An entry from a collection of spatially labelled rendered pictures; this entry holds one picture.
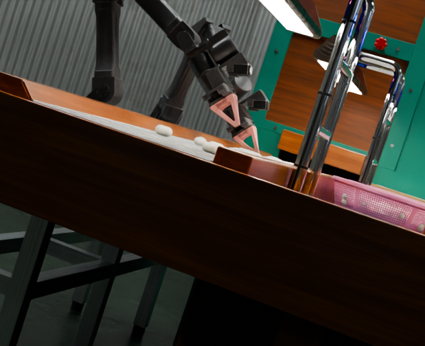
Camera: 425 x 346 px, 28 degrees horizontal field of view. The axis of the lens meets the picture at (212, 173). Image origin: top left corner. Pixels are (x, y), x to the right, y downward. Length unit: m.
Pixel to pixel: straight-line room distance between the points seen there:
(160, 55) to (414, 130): 2.29
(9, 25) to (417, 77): 2.98
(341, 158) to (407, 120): 0.26
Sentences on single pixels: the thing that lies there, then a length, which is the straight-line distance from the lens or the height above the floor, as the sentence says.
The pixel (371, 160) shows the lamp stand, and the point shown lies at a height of 0.84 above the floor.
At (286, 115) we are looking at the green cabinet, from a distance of 3.07.
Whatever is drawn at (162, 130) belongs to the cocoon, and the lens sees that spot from 1.71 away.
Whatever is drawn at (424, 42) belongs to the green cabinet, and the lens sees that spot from 3.04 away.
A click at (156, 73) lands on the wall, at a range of 4.97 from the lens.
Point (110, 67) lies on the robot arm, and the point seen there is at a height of 0.85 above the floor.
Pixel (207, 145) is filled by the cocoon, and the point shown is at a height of 0.75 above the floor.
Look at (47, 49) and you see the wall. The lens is 5.22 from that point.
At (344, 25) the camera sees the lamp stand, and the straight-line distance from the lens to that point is 1.49.
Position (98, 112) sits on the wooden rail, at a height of 0.75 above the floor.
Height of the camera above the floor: 0.78
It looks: 3 degrees down
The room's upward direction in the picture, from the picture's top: 18 degrees clockwise
